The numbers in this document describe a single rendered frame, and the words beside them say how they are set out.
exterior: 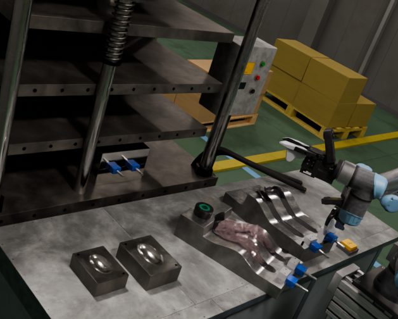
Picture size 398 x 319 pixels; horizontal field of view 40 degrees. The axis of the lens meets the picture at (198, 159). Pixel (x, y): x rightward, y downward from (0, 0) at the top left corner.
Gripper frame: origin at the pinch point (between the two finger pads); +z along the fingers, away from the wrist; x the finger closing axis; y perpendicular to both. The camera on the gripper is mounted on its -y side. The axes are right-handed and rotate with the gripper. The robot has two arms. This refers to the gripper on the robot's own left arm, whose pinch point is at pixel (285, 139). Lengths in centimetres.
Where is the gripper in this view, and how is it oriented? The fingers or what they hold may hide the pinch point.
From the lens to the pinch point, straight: 183.6
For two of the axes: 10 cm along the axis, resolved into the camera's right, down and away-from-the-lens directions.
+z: -8.9, -4.1, 2.1
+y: -3.4, 8.9, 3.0
